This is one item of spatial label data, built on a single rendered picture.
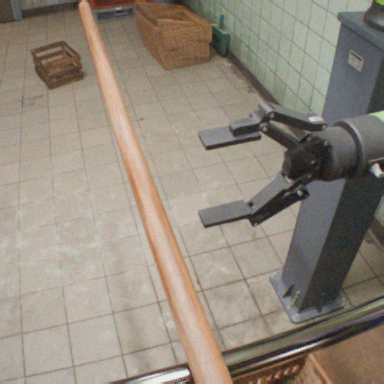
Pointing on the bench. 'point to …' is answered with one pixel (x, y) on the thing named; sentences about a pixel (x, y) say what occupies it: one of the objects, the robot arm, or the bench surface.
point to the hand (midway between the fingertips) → (209, 181)
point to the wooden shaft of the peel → (158, 226)
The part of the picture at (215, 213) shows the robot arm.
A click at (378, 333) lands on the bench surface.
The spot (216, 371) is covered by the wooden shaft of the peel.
